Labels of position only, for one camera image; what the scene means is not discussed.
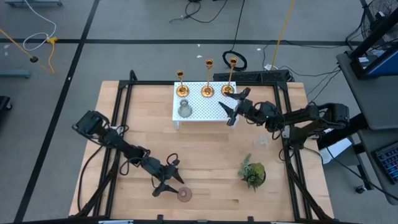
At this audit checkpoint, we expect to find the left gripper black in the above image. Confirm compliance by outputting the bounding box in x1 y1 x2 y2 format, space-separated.
142 156 185 198

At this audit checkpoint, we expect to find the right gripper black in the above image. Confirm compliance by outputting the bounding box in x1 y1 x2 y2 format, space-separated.
218 87 270 127

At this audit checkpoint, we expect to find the tall gold candlestick holder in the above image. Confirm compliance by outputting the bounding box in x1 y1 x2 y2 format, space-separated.
221 56 239 96

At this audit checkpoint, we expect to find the green ribbed glass candle holder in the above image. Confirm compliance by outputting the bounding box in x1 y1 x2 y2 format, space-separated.
177 98 193 119

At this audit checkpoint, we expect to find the short gold candlestick holder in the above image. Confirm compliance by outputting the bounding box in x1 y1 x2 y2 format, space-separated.
175 69 190 98

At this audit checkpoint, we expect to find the clear ribbed glass candle holder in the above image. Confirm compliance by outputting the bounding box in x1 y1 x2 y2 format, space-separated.
253 134 270 150

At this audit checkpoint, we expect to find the white perforated metal shelf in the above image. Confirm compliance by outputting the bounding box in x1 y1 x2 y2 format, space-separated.
172 81 239 130

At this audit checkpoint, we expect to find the medium gold candlestick holder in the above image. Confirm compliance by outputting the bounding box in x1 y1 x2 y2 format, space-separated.
200 58 216 98

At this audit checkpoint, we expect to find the potted green succulent plant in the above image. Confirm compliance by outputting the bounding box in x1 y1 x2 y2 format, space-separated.
238 153 267 193

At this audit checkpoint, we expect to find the grey side desk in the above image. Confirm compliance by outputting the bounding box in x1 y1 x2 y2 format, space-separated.
336 51 398 131

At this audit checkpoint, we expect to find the backlit keyboard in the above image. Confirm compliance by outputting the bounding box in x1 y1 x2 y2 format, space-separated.
372 141 398 185

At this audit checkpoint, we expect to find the grey keyboard desk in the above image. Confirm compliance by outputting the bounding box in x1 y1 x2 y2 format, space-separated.
357 129 398 205

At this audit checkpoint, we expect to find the black floor fan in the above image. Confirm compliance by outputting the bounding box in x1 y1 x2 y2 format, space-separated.
360 0 398 43

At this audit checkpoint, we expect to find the black cart corner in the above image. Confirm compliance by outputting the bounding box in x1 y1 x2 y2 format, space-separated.
0 95 13 113

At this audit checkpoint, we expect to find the grey furniture foot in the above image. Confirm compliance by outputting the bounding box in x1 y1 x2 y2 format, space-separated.
0 69 31 79

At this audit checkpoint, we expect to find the coiled black cable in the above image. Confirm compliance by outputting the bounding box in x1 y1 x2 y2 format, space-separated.
221 0 248 72

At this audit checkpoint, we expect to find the long yellow cable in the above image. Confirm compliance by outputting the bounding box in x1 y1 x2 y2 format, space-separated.
270 0 297 70

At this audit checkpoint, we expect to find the black aluminium table frame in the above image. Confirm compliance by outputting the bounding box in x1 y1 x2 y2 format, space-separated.
68 69 336 224

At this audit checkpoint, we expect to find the loose black floor cable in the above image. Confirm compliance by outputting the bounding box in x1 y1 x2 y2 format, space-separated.
169 0 229 24

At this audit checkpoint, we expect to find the yellow cord with plug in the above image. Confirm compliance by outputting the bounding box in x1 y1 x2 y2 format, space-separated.
0 29 59 75

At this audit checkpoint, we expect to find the white floor cable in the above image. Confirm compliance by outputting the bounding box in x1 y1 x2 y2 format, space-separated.
22 0 58 52

